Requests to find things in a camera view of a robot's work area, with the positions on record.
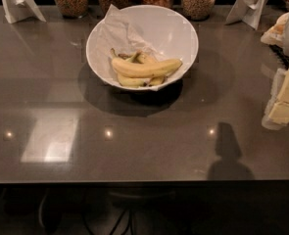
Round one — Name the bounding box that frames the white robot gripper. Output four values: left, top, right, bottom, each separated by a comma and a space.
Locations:
261, 13, 289, 130

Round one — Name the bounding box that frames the yellow banana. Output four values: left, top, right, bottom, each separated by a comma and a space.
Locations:
117, 73, 150, 88
111, 49, 166, 86
112, 58, 182, 78

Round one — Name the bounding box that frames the white ceramic bowl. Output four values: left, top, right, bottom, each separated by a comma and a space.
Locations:
86, 5, 199, 92

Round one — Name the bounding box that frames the black mesh mat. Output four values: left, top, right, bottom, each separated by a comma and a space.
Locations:
269, 45, 289, 70

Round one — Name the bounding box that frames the right white paper stand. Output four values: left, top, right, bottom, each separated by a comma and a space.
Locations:
225, 0, 268, 29

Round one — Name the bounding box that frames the white paper stand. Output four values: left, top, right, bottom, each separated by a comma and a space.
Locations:
225, 0, 268, 29
2, 0, 46, 24

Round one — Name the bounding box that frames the rightmost glass grain jar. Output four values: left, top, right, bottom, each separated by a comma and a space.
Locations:
181, 0, 216, 21

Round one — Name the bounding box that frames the white paper liner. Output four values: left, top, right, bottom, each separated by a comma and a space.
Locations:
90, 6, 180, 90

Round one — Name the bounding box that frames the left white paper stand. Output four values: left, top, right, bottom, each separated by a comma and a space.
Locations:
2, 0, 46, 24

